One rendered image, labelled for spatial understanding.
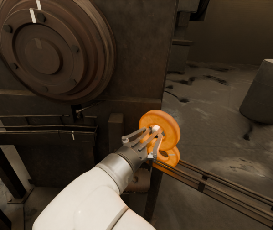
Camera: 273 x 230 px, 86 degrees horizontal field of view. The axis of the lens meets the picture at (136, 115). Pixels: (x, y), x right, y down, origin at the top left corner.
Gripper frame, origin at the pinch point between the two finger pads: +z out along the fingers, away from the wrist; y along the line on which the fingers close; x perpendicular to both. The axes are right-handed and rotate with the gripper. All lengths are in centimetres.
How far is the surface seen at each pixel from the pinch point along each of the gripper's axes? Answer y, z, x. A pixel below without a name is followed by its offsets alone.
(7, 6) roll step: -55, -14, 34
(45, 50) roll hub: -39.2, -13.2, 22.1
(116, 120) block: -26.9, 6.2, -12.8
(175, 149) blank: 5.4, 9.5, -16.4
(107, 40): -28.7, 5.5, 24.7
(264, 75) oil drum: 48, 244, -35
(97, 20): -31.4, 4.0, 31.1
